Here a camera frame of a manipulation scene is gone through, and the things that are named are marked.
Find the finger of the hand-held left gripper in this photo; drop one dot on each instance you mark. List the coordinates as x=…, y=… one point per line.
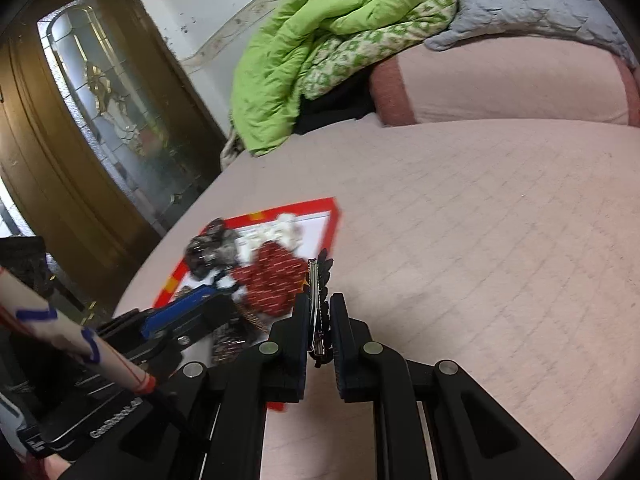
x=210, y=317
x=177, y=306

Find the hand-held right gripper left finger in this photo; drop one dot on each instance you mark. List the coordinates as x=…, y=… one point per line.
x=302, y=342

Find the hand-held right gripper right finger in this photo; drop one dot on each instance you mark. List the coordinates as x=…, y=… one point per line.
x=340, y=347

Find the black hair claw clip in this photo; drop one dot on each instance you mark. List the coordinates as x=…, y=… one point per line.
x=318, y=305

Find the red dotted scrunchie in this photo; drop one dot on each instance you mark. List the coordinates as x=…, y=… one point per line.
x=270, y=280

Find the red-bordered white tray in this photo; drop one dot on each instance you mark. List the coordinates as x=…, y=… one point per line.
x=312, y=227

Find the person's left hand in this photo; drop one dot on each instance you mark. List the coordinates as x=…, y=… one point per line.
x=54, y=469

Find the grey black scrunchie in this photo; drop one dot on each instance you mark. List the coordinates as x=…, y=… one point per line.
x=210, y=250

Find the white tube with blue marks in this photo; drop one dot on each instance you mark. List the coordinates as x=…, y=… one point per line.
x=65, y=330

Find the white fluffy scrunchie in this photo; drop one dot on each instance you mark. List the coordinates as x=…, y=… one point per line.
x=275, y=232

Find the pink quilted bed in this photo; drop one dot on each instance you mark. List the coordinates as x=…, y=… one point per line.
x=475, y=260

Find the white cloth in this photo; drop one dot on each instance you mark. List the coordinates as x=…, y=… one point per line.
x=231, y=152

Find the wooden door with glass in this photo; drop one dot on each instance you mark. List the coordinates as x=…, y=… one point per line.
x=95, y=125

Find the black cloth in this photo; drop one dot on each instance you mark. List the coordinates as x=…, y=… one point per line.
x=335, y=107

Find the green quilt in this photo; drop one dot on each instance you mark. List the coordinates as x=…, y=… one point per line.
x=310, y=45

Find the pink bolster pillow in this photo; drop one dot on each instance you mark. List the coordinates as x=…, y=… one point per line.
x=500, y=85

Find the grey quilted blanket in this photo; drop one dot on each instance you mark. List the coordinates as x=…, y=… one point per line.
x=525, y=5

